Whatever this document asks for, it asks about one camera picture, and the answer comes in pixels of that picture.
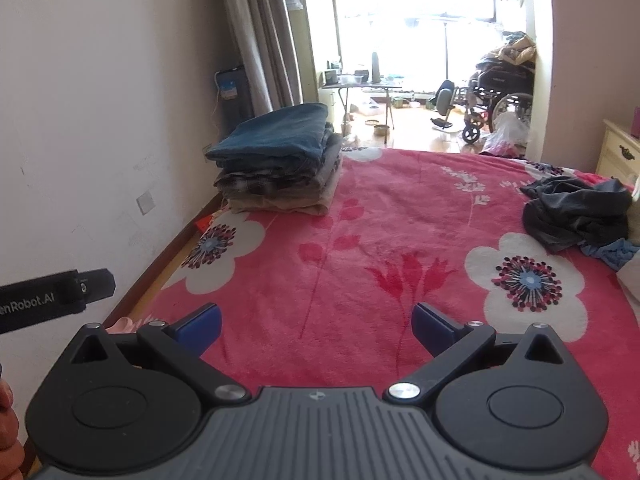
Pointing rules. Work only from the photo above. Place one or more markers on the grey curtain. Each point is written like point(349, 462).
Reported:
point(263, 34)

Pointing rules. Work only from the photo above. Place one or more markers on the person left hand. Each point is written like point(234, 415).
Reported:
point(11, 451)

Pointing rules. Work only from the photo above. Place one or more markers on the black wheelchair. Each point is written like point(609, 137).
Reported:
point(503, 82)

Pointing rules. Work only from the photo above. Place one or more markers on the black floor fan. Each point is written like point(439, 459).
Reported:
point(443, 102)

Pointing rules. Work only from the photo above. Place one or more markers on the pink floral fleece blanket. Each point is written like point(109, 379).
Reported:
point(326, 300)

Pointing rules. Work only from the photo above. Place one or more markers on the white blank wall plate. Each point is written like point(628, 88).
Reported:
point(145, 203)

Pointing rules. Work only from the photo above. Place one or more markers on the folding side table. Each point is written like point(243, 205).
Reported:
point(347, 90)

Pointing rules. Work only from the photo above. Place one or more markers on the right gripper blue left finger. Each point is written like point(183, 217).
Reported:
point(177, 348)

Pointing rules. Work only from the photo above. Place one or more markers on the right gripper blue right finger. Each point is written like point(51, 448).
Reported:
point(455, 348)

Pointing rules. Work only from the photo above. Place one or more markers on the white plastic bag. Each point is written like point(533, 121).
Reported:
point(509, 138)

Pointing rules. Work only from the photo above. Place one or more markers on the white fleece robe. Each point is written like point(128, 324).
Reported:
point(629, 274)

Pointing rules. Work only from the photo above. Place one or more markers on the dark blue clothes pile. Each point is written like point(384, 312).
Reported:
point(564, 212)

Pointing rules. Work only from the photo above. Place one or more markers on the pink slipper left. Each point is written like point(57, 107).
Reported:
point(123, 325)

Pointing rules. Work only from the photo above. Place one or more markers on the folded beige grey clothes stack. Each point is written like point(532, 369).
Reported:
point(313, 198)

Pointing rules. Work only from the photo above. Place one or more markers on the blue denim jeans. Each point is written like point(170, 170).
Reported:
point(297, 131)

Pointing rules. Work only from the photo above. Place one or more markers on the cream nightstand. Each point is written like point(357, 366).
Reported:
point(620, 155)

